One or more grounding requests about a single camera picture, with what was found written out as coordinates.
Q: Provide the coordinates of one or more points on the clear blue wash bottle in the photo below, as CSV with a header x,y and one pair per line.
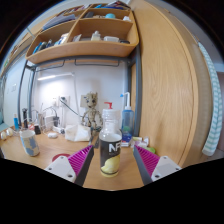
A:
x,y
127,121

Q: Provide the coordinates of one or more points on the white mug with blue patches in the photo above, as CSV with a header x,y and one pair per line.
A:
x,y
30,143

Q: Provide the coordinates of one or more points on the white lotion bottle, red pump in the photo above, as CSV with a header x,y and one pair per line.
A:
x,y
108,105

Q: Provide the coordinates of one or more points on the striped hanging towel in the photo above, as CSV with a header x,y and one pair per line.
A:
x,y
213,110

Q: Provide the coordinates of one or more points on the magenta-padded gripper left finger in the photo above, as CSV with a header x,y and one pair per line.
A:
x,y
58,166

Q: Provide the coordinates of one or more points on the white round roll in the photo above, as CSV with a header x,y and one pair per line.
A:
x,y
3,135
10,132

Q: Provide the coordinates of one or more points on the small black jar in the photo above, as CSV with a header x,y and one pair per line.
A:
x,y
37,129

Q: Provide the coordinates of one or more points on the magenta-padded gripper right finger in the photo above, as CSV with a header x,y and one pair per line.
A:
x,y
165,166

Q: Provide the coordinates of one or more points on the white crumpled bag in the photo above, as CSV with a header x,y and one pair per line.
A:
x,y
77,133

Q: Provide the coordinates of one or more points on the blue tube bottle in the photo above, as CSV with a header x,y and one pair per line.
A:
x,y
16,123

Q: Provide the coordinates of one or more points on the clear drink bottle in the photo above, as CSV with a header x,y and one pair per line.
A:
x,y
110,150

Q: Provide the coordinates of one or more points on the wooden wardrobe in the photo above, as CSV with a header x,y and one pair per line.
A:
x,y
166,83

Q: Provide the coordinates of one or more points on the green flat packet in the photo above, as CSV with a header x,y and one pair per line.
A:
x,y
151,150

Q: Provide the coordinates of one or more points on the small white oval object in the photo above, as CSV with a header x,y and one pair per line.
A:
x,y
52,135

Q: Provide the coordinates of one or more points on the wooden shelf unit with items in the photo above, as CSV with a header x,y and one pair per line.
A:
x,y
83,48

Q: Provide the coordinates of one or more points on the black electric shaver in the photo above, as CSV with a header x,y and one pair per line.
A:
x,y
25,118

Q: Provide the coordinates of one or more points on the tree creature figurine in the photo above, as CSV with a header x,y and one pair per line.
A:
x,y
91,113

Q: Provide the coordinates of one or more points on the white desk lamp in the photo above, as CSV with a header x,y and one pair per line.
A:
x,y
46,77

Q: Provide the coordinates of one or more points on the grey metal bed frame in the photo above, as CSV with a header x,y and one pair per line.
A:
x,y
137,93

